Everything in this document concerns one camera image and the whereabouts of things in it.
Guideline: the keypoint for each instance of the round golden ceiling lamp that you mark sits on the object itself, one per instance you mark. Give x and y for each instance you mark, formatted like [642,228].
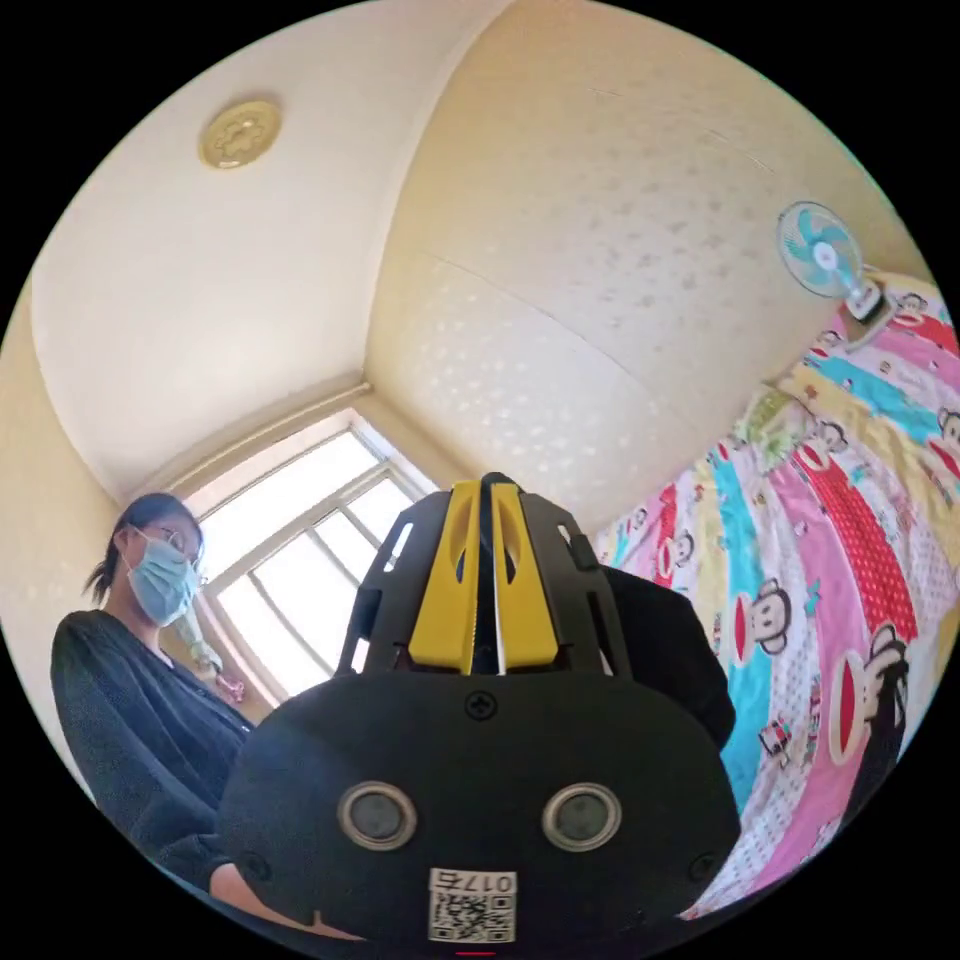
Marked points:
[240,134]

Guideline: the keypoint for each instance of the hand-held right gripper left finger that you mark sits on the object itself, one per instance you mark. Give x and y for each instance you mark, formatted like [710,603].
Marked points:
[439,615]

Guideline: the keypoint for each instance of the window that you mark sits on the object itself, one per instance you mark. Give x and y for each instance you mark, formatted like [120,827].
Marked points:
[300,555]

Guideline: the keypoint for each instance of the bed with monkey print sheet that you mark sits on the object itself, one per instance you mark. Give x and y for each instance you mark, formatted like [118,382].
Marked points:
[817,570]

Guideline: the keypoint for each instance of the blue wall fan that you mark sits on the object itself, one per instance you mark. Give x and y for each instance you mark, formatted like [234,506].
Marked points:
[821,251]

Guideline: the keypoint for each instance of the person's right hand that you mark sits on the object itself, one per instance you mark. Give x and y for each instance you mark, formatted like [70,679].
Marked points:
[259,904]

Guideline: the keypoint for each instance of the person's body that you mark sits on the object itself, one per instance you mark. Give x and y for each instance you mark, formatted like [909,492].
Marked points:
[142,712]

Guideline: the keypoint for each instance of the black long pants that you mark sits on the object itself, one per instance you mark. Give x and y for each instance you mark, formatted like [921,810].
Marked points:
[667,645]

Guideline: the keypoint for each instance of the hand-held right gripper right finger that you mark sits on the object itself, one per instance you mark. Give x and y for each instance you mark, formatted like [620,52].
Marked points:
[529,622]

